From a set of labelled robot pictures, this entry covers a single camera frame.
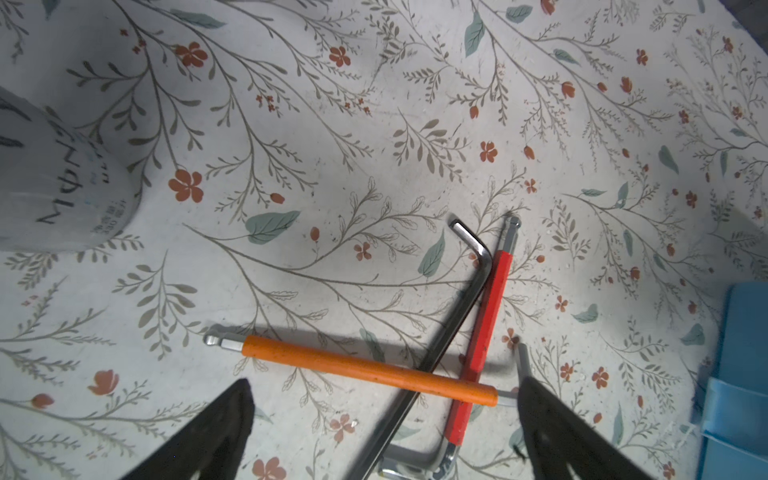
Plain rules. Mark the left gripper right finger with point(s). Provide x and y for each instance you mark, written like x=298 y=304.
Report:
x=560 y=445

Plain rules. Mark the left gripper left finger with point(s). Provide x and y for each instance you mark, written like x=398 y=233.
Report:
x=210 y=446

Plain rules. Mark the red pencil tool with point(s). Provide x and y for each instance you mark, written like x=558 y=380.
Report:
x=394 y=464

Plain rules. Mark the orange pen tool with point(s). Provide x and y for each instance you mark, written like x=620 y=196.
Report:
x=362 y=369

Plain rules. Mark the black thin rod tool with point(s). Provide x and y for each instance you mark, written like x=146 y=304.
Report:
x=404 y=401

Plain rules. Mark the blue plastic tool box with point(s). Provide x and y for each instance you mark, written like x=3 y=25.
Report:
x=733 y=423

